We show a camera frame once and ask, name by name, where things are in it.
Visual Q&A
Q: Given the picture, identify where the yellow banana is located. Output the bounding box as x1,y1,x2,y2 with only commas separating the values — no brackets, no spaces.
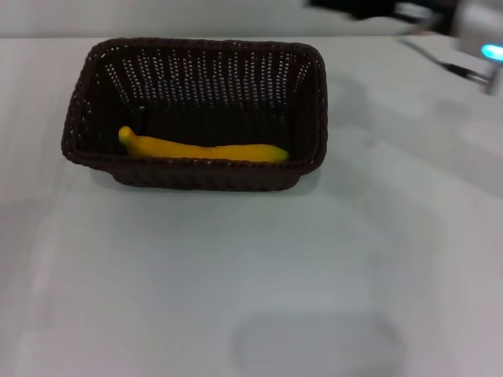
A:
118,126,291,163

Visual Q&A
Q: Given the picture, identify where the dark brown woven basket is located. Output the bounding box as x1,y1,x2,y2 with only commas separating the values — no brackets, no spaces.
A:
61,37,329,192

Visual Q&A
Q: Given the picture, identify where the dark background object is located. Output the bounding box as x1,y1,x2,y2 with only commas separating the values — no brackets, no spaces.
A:
308,0,400,20

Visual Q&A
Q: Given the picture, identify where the black cable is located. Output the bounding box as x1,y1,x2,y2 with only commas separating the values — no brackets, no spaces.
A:
398,38,492,84

